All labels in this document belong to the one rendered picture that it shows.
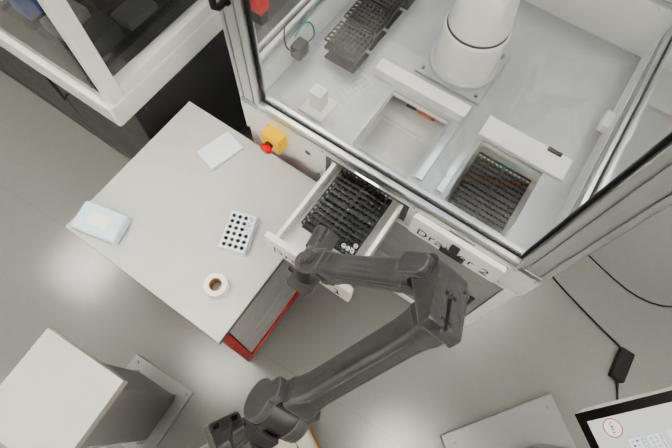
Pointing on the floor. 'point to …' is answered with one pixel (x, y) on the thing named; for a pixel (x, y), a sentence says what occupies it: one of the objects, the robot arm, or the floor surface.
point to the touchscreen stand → (515, 428)
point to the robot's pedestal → (85, 400)
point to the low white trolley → (205, 228)
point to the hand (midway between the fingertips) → (308, 281)
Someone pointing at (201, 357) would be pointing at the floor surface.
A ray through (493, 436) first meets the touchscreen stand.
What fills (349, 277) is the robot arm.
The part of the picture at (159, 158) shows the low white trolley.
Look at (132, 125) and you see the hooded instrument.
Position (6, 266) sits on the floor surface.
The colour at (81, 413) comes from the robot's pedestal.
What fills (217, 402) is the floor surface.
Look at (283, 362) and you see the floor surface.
